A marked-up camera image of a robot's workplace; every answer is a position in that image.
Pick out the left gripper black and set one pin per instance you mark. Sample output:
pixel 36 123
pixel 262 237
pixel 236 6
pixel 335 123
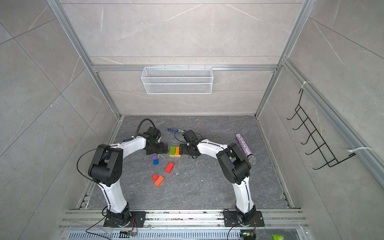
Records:
pixel 162 150

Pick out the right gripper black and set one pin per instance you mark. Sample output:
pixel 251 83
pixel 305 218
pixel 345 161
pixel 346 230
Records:
pixel 183 150

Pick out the green rectangular block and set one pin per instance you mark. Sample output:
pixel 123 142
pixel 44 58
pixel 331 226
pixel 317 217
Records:
pixel 173 151

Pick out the red arch block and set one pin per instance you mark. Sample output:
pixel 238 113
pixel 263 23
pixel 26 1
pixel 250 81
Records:
pixel 169 167

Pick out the orange rectangular block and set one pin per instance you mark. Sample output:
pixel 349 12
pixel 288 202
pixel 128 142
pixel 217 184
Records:
pixel 158 181

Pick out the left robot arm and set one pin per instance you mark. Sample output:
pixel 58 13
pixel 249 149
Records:
pixel 106 169

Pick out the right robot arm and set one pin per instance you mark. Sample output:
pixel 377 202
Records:
pixel 235 167

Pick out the blue marker pen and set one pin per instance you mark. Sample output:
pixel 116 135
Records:
pixel 176 130

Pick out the glitter purple tube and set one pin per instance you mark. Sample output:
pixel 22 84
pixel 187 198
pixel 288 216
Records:
pixel 251 158

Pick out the green packet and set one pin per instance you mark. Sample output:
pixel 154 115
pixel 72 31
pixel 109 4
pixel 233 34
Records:
pixel 278 237

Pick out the white wire mesh basket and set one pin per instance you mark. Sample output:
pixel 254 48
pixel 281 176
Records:
pixel 177 80

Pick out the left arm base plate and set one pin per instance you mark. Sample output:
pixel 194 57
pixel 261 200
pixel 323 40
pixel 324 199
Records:
pixel 125 219

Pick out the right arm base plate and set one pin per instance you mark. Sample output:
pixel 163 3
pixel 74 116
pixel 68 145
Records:
pixel 237 219

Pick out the white perforated cable tray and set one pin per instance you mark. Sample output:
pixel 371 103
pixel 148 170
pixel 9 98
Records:
pixel 158 235

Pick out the aluminium mounting rail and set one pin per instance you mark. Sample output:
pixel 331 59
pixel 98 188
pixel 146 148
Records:
pixel 190 219

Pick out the black wire hook rack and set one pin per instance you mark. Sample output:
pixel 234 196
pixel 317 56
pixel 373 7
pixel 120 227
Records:
pixel 315 136

